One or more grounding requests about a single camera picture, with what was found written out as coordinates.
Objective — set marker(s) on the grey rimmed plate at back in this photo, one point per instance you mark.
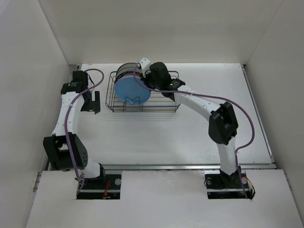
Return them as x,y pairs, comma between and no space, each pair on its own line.
131,65

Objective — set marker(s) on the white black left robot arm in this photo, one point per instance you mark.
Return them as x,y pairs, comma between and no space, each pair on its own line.
63,147

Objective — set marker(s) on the dark wire dish rack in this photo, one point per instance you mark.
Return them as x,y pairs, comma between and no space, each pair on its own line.
156,102

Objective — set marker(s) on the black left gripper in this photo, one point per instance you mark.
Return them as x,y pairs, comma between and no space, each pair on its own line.
93,105

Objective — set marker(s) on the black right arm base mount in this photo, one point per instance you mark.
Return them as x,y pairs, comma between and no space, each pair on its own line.
221,187

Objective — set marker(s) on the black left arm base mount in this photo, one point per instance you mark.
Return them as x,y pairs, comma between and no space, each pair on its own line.
108,189

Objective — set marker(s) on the aluminium front rail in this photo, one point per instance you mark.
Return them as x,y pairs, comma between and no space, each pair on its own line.
162,167

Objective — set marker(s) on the pink plastic plate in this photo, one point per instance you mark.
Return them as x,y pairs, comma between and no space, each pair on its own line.
123,76

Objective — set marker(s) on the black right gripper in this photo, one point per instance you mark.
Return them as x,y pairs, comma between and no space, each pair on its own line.
145,79

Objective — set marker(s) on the white plate green patterned rim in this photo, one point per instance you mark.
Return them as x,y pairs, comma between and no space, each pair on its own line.
128,70

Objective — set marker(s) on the blue plastic plate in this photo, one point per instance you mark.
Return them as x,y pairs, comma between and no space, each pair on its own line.
129,91

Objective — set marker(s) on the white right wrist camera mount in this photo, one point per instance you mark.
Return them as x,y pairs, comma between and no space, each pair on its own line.
144,64

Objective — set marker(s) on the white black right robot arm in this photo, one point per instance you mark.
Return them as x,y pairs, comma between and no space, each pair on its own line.
221,117

